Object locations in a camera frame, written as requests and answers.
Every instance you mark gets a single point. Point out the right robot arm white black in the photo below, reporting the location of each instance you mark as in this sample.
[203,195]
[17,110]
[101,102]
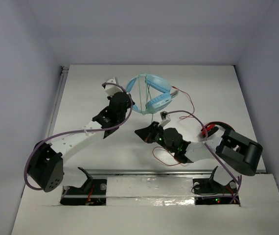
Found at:
[236,154]

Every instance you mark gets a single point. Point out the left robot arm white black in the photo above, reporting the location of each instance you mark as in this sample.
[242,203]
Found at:
[44,167]

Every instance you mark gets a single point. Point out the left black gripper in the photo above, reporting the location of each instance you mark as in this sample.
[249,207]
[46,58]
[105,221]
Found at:
[126,98]

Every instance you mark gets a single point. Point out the white foam block with tape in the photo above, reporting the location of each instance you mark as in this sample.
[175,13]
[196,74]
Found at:
[149,191]

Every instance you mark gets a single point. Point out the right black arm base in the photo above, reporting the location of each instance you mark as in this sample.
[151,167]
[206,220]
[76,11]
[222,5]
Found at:
[209,192]

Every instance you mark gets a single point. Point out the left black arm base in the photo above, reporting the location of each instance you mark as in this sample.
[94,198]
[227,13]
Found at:
[91,193]

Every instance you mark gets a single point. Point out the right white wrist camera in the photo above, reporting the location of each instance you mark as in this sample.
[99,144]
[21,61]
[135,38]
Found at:
[165,119]

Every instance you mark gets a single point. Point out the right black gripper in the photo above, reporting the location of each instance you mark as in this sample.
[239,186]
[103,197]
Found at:
[147,134]

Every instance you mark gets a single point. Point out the aluminium rail frame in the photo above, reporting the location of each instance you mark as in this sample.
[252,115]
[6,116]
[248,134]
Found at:
[207,93]

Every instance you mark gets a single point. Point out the light blue headphones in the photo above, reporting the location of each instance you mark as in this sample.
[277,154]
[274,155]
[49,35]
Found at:
[157,93]

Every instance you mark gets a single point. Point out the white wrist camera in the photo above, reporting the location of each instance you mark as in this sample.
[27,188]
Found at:
[110,86]
[165,119]

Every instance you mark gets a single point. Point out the red headphones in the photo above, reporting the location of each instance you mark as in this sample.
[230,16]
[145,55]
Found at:
[212,127]

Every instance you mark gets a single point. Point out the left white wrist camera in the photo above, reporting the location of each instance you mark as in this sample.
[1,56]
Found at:
[110,86]

